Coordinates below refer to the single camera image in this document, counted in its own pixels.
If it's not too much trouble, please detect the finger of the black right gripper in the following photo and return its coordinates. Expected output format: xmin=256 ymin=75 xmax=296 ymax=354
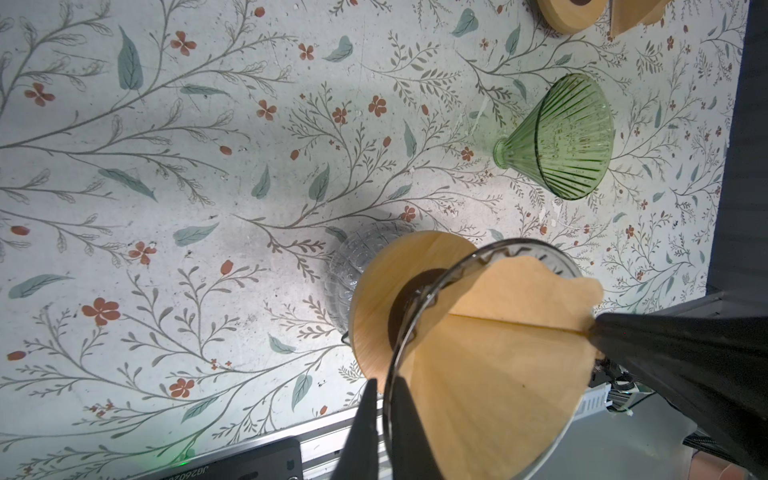
xmin=588 ymin=313 xmax=767 ymax=477

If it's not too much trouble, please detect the green glass dripper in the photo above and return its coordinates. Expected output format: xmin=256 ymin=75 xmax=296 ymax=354
xmin=493 ymin=73 xmax=615 ymax=201

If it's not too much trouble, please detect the clear grey glass dripper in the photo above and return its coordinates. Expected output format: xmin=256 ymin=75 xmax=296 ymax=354
xmin=356 ymin=232 xmax=604 ymax=479

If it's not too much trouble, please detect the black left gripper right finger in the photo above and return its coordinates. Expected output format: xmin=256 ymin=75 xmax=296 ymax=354
xmin=389 ymin=377 xmax=443 ymax=480

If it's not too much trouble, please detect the single brown paper filter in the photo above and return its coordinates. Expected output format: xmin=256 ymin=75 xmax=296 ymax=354
xmin=402 ymin=256 xmax=603 ymax=479

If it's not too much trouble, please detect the orange coffee filter box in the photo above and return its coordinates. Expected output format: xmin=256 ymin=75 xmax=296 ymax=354
xmin=610 ymin=0 xmax=670 ymax=37

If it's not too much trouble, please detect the clear grey glass pitcher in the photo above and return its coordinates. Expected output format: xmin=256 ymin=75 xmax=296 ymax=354
xmin=324 ymin=220 xmax=416 ymax=335

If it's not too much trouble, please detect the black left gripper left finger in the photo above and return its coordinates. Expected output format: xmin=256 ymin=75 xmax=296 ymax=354
xmin=331 ymin=379 xmax=379 ymax=480

